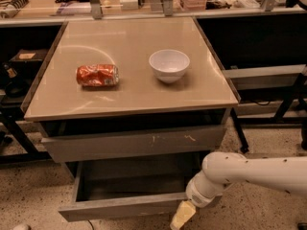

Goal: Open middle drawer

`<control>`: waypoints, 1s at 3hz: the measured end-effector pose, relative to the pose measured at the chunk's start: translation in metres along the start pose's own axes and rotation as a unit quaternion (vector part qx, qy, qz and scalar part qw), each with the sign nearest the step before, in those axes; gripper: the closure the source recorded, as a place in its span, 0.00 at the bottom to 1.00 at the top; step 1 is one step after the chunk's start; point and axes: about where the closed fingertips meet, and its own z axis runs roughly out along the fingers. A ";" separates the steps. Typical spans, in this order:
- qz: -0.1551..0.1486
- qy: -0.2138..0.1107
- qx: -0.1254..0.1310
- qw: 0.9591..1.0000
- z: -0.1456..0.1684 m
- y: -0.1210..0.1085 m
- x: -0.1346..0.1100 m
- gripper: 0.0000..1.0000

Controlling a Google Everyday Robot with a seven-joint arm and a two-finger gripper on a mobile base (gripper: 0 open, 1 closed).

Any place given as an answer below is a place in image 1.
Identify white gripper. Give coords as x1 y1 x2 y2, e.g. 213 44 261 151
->
170 172 232 230

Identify grey drawer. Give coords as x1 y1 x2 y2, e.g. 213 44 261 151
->
42 125 225 163
59 151 207 222

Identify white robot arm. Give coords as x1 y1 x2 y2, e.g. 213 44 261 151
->
170 152 307 230

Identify grey top drawer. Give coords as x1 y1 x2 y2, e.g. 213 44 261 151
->
42 125 225 163

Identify grey drawer cabinet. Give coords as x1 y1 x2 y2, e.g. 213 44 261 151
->
20 16 242 177

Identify white bowl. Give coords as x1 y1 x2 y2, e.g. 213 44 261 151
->
149 49 190 83

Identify crushed orange soda can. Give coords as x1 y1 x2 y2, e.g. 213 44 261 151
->
76 64 119 87

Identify black box with label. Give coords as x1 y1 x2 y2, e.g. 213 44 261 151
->
11 49 48 62

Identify long workbench shelf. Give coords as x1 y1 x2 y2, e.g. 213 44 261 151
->
0 0 307 26

